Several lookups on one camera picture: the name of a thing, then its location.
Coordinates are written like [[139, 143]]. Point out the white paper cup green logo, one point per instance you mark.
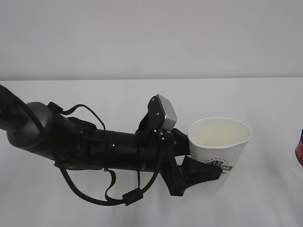
[[218, 141]]

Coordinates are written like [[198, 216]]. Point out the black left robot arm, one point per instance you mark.
[[73, 144]]

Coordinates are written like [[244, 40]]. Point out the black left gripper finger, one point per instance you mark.
[[194, 172], [181, 143]]

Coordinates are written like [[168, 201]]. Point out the Nongfu Spring water bottle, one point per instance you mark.
[[299, 150]]

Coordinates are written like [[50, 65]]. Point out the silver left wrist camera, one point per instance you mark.
[[161, 114]]

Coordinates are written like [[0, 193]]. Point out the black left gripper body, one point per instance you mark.
[[165, 164]]

